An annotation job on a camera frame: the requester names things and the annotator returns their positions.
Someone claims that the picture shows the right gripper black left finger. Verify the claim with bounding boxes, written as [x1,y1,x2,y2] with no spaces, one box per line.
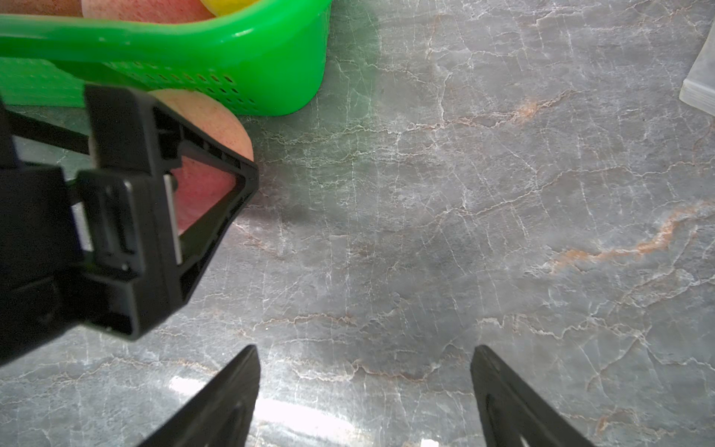
[142,345,261,447]

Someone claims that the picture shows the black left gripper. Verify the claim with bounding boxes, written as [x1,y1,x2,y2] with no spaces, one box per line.
[1,85,259,364]

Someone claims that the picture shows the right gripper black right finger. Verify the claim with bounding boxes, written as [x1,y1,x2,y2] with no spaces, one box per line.
[470,345,593,447]

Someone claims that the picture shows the pink peach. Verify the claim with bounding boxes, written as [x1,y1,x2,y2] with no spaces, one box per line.
[81,0,214,24]
[0,0,82,17]
[151,89,254,233]

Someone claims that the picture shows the yellow peach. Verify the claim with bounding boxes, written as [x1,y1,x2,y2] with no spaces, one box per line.
[202,0,258,17]

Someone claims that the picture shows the green plastic perforated basket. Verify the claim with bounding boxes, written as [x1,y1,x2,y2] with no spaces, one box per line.
[1,1,331,117]

